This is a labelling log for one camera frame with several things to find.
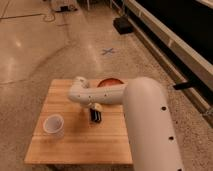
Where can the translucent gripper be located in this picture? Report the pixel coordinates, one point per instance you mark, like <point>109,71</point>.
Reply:
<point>96,106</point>

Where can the black striped eraser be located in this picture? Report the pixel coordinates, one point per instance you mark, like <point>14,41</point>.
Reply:
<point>95,116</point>

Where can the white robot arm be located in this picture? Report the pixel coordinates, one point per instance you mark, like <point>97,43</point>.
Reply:
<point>151,134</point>

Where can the white ceramic cup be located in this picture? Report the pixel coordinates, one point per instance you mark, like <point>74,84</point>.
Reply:
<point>53,125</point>

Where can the orange bowl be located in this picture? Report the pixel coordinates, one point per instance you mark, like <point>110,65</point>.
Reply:
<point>110,82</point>

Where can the black box on floor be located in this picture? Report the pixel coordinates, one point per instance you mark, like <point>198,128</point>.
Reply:
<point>122,25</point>

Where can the white device on floor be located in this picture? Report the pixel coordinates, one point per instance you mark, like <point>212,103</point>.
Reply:
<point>63,5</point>

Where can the long white black bench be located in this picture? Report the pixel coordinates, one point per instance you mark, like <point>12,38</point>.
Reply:
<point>191,72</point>

